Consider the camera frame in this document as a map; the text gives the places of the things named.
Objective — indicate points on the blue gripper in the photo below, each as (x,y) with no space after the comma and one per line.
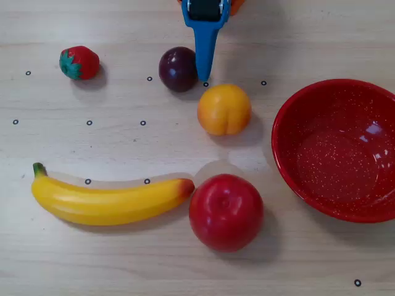
(205,25)

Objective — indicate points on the orange yellow toy peach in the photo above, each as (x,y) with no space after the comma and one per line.
(224,109)

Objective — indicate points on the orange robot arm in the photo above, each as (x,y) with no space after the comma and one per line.
(237,6)

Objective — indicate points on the red speckled bowl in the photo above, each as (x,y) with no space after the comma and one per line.
(336,154)

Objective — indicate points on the dark purple toy plum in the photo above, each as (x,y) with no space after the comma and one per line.
(178,69)

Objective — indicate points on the red toy strawberry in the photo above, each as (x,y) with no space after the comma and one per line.
(79,63)

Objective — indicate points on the red toy apple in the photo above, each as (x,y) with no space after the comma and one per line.
(226,212)

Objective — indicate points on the yellow toy banana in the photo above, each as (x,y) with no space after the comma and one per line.
(108,203)

